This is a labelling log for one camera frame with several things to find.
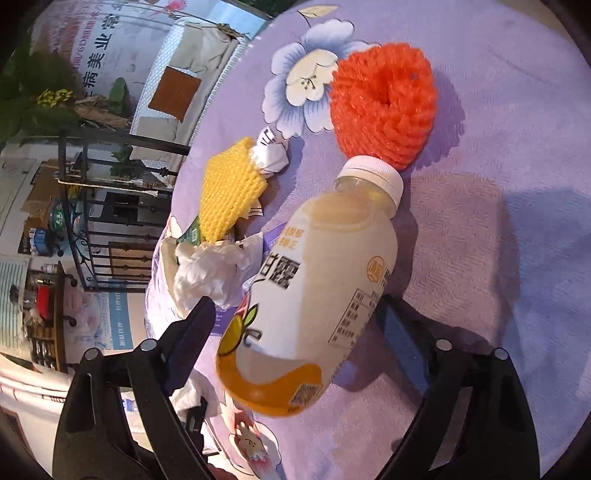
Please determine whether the wall poster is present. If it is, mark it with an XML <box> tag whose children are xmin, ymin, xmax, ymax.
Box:
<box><xmin>32</xmin><ymin>0</ymin><xmax>185</xmax><ymax>116</ymax></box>

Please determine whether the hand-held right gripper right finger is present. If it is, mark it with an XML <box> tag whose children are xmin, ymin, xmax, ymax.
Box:
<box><xmin>374</xmin><ymin>293</ymin><xmax>541</xmax><ymax>480</ymax></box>

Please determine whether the yellow foam fruit net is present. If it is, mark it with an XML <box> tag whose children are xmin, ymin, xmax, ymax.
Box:
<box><xmin>204</xmin><ymin>137</ymin><xmax>269</xmax><ymax>243</ymax></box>

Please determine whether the orange foam fruit net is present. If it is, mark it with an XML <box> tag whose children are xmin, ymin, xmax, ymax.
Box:
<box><xmin>330</xmin><ymin>41</ymin><xmax>438</xmax><ymax>172</ymax></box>

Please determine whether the white wicker swing sofa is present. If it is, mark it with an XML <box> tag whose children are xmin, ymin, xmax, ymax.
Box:
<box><xmin>129</xmin><ymin>21</ymin><xmax>252</xmax><ymax>162</ymax></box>

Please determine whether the white sofa cushion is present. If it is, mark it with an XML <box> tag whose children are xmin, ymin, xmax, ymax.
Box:
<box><xmin>173</xmin><ymin>23</ymin><xmax>241</xmax><ymax>77</ymax></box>
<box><xmin>131</xmin><ymin>115</ymin><xmax>178</xmax><ymax>141</ymax></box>

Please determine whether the wooden shelf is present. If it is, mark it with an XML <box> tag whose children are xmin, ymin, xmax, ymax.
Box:
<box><xmin>23</xmin><ymin>263</ymin><xmax>79</xmax><ymax>374</ymax></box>

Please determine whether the orange sofa cushion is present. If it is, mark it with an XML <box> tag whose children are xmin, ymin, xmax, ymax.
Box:
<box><xmin>148</xmin><ymin>66</ymin><xmax>204</xmax><ymax>123</ymax></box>

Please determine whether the black metal rack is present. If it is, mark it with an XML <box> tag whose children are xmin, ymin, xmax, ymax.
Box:
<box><xmin>58</xmin><ymin>127</ymin><xmax>192</xmax><ymax>294</ymax></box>

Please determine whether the yellow juice bottle white cap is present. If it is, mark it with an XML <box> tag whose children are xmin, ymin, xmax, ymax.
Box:
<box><xmin>216</xmin><ymin>155</ymin><xmax>404</xmax><ymax>418</ymax></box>

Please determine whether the green drink carton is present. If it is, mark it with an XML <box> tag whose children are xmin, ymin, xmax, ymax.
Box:
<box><xmin>178</xmin><ymin>217</ymin><xmax>206</xmax><ymax>245</ymax></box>

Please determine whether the white tissue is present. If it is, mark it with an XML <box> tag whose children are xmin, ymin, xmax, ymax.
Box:
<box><xmin>173</xmin><ymin>233</ymin><xmax>264</xmax><ymax>319</ymax></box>

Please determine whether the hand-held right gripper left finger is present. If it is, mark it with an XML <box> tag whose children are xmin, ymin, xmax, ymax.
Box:
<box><xmin>53</xmin><ymin>295</ymin><xmax>218</xmax><ymax>480</ymax></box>

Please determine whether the green potted plant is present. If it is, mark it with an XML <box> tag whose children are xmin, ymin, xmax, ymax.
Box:
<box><xmin>0</xmin><ymin>51</ymin><xmax>134</xmax><ymax>139</ymax></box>

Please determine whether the small crumpled white paper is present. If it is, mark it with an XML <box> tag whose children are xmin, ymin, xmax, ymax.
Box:
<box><xmin>252</xmin><ymin>127</ymin><xmax>291</xmax><ymax>176</ymax></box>

